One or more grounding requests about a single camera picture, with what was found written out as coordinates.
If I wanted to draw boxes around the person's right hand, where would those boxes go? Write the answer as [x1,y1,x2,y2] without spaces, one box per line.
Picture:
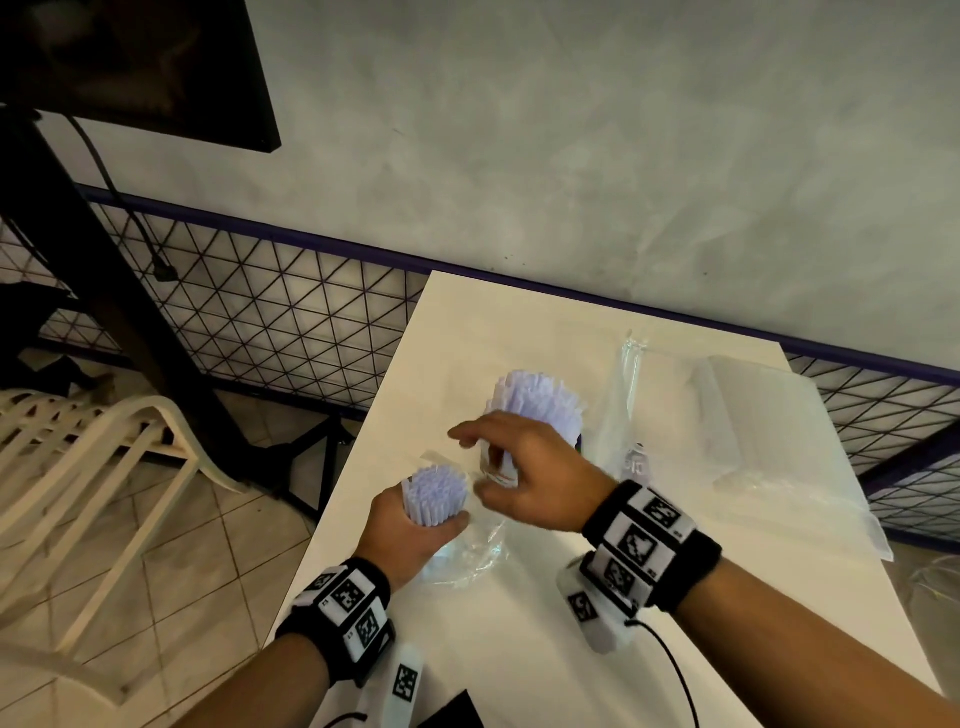
[447,410,620,535]

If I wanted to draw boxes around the person's left hand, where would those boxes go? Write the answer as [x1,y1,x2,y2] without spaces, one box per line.
[352,483,471,595]

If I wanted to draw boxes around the bundle of white straws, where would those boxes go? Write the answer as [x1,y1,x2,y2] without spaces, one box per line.
[401,464,468,529]

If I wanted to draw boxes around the clear plastic cup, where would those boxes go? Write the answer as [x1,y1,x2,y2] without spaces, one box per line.
[478,404,588,490]

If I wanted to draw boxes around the clear plastic bag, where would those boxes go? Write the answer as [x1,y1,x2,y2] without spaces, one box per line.
[416,449,513,590]

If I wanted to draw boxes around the cluster of white straws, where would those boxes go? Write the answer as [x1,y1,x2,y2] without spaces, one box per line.
[485,368,586,451]

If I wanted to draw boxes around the pack of straws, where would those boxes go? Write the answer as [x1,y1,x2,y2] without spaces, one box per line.
[689,356,895,564]

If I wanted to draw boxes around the person's right forearm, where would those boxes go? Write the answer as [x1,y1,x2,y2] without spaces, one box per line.
[671,558,960,728]

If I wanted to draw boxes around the black marker wristband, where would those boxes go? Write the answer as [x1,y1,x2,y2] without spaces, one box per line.
[581,479,724,616]
[275,556,397,688]

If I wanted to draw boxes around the clear acrylic sign stand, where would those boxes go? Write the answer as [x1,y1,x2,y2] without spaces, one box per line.
[596,333,676,485]

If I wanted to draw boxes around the black flat object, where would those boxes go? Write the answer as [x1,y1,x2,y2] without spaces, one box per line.
[423,689,485,728]

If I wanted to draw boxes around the white plastic chair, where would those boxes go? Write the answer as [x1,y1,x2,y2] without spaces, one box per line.
[0,388,250,710]

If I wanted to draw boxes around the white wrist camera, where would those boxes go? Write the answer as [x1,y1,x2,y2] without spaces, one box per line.
[348,643,425,728]
[556,558,639,655]

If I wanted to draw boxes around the purple framed wire mesh fence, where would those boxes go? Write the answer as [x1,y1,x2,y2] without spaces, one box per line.
[0,183,960,556]

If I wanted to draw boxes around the black television cable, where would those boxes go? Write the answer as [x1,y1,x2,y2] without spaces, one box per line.
[67,116,180,284]

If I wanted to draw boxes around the dark wooden post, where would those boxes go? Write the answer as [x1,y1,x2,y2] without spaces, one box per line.
[0,108,355,520]

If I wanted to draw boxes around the thin white cable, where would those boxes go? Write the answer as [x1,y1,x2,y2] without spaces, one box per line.
[907,554,960,620]

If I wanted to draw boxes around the black wall television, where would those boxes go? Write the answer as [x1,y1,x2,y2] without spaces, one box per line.
[0,0,283,155]

